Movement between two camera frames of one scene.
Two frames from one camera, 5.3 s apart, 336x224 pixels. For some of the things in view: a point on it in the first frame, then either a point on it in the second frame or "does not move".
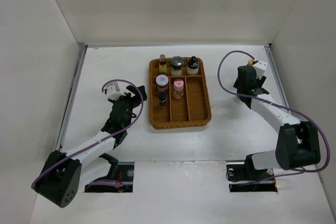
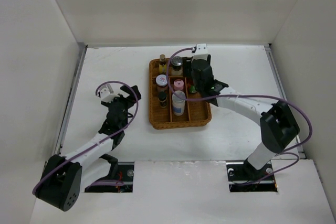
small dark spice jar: x=162 y=97 does not move
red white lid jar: x=162 y=81 does not move
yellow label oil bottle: x=163 y=64 does not move
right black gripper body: x=260 y=82 to x=198 y=87
